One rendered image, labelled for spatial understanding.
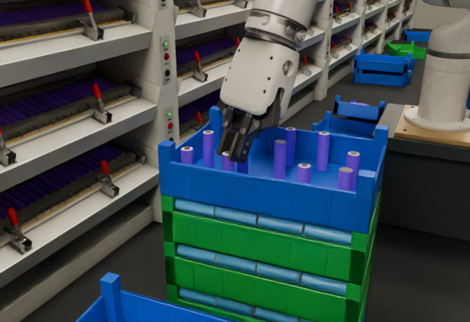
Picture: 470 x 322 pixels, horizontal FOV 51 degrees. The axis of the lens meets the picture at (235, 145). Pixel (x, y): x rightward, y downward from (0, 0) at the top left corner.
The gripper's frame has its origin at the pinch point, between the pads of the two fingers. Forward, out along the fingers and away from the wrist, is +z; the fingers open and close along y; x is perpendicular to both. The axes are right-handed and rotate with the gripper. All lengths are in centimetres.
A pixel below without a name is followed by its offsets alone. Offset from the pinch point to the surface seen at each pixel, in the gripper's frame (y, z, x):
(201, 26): 68, -23, -36
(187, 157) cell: 4.4, 4.0, 3.9
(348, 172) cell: -15.1, -2.2, -6.3
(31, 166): 42.0, 19.1, 10.0
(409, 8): 219, -141, -365
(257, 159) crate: 6.7, 2.2, -12.3
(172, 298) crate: 5.6, 27.3, -3.4
